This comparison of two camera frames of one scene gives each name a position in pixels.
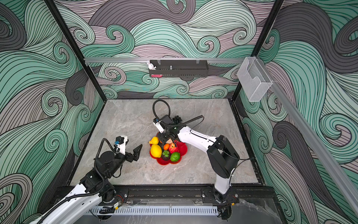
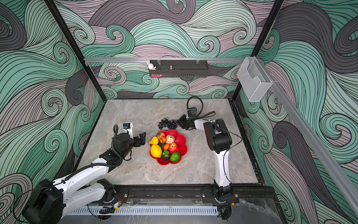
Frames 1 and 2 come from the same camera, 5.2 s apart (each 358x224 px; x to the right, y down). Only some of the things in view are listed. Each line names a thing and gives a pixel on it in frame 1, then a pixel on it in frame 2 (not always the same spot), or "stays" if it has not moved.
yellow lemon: x=156 y=150 stays
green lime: x=175 y=156 stays
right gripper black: x=162 y=139 -> x=181 y=122
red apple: x=172 y=148 stays
